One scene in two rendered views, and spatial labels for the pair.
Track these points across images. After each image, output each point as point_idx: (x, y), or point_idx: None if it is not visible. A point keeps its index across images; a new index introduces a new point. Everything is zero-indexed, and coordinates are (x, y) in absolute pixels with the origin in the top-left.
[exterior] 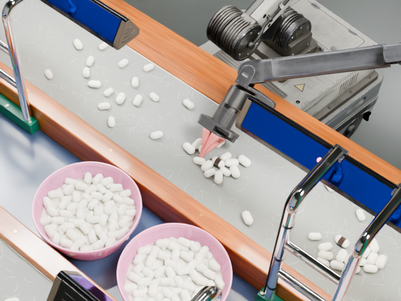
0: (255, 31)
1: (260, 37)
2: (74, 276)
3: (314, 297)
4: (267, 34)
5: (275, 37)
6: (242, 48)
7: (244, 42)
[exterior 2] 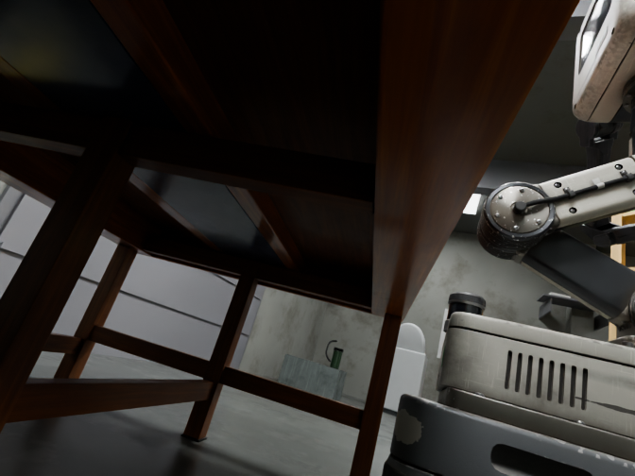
0: (532, 193)
1: (547, 213)
2: None
3: None
4: (606, 289)
5: (629, 306)
6: (503, 207)
7: (508, 197)
